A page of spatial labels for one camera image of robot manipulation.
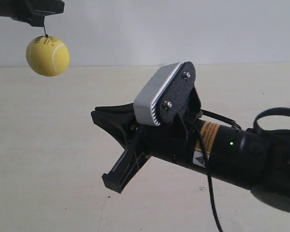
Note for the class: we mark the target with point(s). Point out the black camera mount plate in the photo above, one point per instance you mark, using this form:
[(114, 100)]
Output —
[(179, 95)]

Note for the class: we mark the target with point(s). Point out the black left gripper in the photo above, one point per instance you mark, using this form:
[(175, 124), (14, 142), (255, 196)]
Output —
[(32, 12)]

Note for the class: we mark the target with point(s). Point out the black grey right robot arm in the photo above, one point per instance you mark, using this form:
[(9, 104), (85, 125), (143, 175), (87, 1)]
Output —
[(252, 160)]

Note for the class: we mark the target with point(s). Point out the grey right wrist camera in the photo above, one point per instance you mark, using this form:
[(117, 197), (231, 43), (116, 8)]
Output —
[(145, 103)]

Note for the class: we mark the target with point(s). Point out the yellow tennis ball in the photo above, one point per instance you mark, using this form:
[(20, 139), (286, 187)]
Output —
[(47, 56)]

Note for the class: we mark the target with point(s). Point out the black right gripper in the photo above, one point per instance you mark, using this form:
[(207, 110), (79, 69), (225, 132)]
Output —
[(178, 143)]

